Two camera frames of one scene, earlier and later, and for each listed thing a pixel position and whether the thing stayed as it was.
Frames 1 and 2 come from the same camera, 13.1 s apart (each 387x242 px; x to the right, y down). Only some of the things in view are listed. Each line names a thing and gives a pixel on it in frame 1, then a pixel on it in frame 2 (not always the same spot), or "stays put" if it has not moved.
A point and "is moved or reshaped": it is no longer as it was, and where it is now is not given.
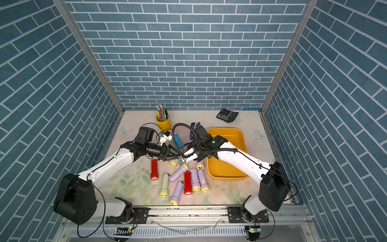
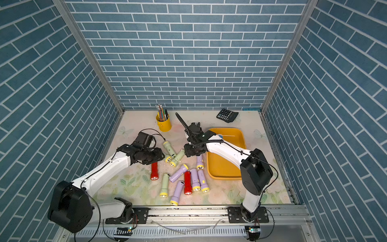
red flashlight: x=154 y=174 stays put
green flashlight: x=174 y=163 is moved or reshaped
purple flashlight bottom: x=175 y=200 stays put
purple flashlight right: x=204 y=187 stays put
